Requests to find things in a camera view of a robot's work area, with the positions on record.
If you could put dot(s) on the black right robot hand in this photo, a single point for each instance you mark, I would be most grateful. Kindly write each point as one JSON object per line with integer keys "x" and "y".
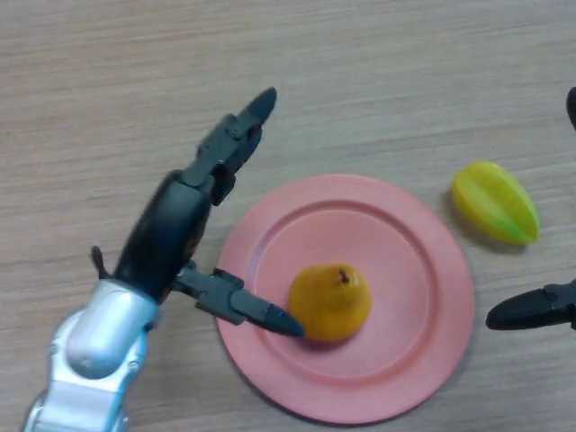
{"x": 526, "y": 310}

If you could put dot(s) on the yellow-green starfruit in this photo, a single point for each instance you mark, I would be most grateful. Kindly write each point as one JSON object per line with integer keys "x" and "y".
{"x": 495, "y": 204}

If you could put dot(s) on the pink round plate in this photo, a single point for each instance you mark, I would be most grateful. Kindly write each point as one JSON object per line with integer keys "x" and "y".
{"x": 405, "y": 279}

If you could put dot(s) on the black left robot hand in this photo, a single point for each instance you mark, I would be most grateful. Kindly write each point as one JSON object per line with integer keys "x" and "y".
{"x": 166, "y": 234}

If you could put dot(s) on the yellow pear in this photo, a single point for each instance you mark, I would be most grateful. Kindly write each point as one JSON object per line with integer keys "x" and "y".
{"x": 333, "y": 310}

